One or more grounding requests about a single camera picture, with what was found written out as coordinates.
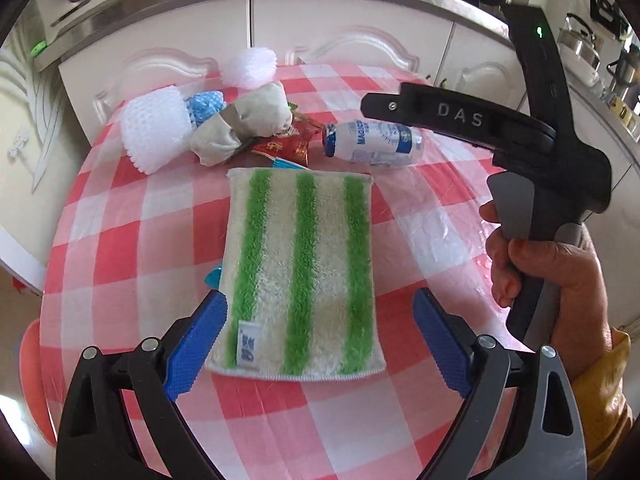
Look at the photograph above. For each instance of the blue striped wrapper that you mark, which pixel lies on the blue striped wrapper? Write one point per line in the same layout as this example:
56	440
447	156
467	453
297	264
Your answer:
287	163

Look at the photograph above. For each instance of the orange stool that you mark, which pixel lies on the orange stool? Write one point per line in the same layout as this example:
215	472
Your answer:
35	385

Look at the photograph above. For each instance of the small green clip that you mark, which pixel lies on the small green clip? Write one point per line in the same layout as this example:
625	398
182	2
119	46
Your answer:
37	49

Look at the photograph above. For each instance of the stainless steel kettle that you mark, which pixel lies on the stainless steel kettle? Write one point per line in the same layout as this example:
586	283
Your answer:
580	52

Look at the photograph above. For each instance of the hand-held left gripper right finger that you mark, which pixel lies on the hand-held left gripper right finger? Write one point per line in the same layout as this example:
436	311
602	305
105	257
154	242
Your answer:
440	342

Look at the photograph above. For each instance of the red snack wrapper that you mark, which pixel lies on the red snack wrapper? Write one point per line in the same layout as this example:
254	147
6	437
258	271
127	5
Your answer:
287	149

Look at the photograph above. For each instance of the white kitchen cabinet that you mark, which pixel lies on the white kitchen cabinet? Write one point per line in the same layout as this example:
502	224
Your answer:
325	20

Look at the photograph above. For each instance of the person's right hand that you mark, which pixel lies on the person's right hand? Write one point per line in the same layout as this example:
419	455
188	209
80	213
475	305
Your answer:
585	290

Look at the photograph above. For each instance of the large white foam net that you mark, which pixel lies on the large white foam net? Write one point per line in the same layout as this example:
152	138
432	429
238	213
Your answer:
150	130

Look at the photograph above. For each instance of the blue foam net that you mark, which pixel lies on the blue foam net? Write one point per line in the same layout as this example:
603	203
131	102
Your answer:
205	107

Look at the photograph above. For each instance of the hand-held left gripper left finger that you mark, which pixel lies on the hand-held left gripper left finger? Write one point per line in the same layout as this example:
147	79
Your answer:
197	345

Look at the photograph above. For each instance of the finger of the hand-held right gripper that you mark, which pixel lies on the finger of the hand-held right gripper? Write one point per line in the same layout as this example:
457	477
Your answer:
382	106

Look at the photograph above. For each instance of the beige rolled cloth bundle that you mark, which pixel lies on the beige rolled cloth bundle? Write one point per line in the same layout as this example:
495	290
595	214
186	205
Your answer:
260	107

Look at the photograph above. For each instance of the person's right forearm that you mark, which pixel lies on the person's right forearm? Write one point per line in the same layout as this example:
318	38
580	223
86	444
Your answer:
600	400

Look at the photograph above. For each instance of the black kitchen appliance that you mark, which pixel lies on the black kitchen appliance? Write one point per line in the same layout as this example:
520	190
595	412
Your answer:
610	15

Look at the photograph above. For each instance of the red white checked tablecloth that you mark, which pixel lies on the red white checked tablecloth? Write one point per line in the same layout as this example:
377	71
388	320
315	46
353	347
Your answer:
125	240

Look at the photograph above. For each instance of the small white milk bottle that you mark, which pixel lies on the small white milk bottle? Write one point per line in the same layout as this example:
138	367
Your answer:
370	142

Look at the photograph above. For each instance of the small round white foam net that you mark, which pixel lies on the small round white foam net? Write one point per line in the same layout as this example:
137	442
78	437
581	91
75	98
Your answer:
252	67

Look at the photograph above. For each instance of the green striped cleaning cloth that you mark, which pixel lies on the green striped cleaning cloth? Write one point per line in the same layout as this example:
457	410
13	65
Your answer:
300	270

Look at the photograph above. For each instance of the teal plastic scrap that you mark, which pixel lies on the teal plastic scrap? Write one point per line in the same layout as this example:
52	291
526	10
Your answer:
212	276

